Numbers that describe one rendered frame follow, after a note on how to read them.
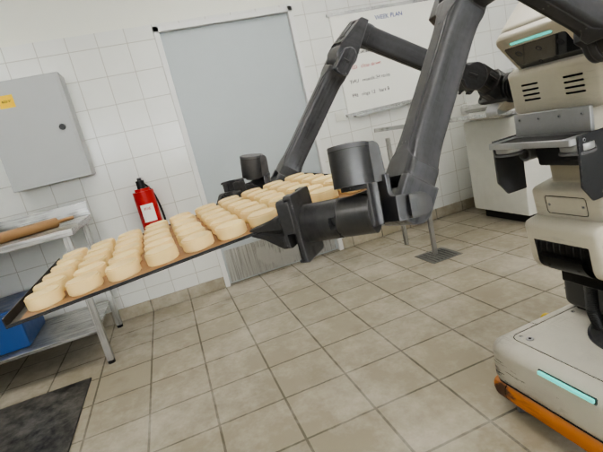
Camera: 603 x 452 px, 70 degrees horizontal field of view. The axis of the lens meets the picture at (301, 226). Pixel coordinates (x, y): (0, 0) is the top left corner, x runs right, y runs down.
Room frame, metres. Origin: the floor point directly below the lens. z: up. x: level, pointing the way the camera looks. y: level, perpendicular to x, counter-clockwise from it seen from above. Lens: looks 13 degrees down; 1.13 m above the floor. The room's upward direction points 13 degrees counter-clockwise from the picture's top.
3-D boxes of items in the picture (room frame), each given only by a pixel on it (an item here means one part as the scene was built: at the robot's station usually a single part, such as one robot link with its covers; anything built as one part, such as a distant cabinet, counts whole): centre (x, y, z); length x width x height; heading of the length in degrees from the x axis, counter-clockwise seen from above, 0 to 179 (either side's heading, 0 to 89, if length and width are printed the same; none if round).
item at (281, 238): (0.65, 0.04, 1.01); 0.09 x 0.07 x 0.07; 63
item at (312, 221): (0.61, -0.03, 1.00); 0.07 x 0.07 x 0.10; 63
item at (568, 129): (1.09, -0.67, 0.93); 0.28 x 0.16 x 0.22; 17
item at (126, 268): (0.63, 0.28, 0.99); 0.05 x 0.05 x 0.02
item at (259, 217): (0.70, 0.06, 1.01); 0.05 x 0.05 x 0.02
